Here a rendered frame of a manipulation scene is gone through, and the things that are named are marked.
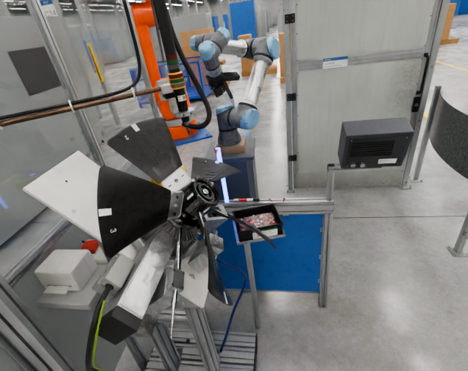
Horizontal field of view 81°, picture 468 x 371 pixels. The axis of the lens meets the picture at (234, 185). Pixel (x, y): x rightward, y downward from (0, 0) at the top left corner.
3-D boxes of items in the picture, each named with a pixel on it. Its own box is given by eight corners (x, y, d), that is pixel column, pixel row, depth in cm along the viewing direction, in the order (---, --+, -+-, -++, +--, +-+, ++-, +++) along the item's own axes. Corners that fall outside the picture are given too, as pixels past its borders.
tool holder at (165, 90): (171, 121, 84) (162, 87, 79) (165, 115, 90) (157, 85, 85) (198, 113, 87) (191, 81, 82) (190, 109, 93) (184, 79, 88)
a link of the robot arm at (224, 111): (227, 122, 176) (223, 101, 169) (243, 124, 168) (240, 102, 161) (213, 128, 169) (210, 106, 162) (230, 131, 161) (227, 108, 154)
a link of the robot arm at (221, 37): (210, 26, 133) (199, 43, 130) (227, 24, 126) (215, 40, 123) (218, 41, 139) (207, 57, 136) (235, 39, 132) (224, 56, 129)
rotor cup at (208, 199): (194, 236, 94) (218, 216, 88) (160, 210, 90) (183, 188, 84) (204, 210, 106) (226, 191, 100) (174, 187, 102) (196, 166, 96)
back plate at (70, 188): (191, 347, 88) (193, 346, 87) (-21, 219, 69) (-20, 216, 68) (221, 234, 132) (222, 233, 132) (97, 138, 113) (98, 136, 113)
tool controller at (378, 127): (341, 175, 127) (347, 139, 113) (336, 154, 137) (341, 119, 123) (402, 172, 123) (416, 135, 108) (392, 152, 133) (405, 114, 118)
